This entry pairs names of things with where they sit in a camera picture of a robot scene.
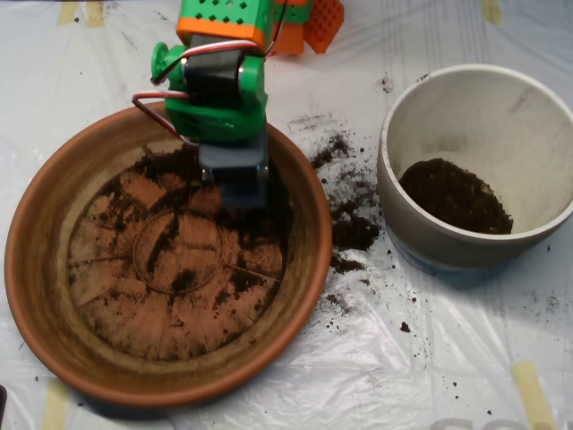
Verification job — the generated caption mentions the large dark soil pile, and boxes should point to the large dark soil pile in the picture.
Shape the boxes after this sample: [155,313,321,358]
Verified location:
[107,147,296,299]

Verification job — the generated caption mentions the small dark soil pile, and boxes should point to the small dark soil pile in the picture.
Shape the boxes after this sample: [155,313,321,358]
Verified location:
[398,157,514,236]

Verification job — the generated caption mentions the scattered spilled dark soil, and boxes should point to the scattered spilled dark soil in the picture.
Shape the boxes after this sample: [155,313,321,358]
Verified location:
[311,132,386,275]

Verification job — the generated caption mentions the terracotta clay dish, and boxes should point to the terracotta clay dish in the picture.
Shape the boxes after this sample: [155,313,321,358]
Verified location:
[4,99,334,409]

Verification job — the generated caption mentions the white ceramic pot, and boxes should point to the white ceramic pot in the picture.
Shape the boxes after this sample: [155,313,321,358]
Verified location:
[376,64,573,272]

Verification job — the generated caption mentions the beige masking tape strip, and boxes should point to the beige masking tape strip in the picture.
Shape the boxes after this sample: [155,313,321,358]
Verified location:
[86,1,107,29]
[56,2,80,26]
[40,379,72,430]
[481,0,503,24]
[512,361,559,430]

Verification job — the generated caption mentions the clear plastic sheet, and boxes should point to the clear plastic sheet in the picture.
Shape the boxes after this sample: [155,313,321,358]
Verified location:
[0,0,573,430]

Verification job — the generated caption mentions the red white black servo cable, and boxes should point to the red white black servo cable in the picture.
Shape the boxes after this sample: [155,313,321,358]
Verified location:
[132,0,290,149]

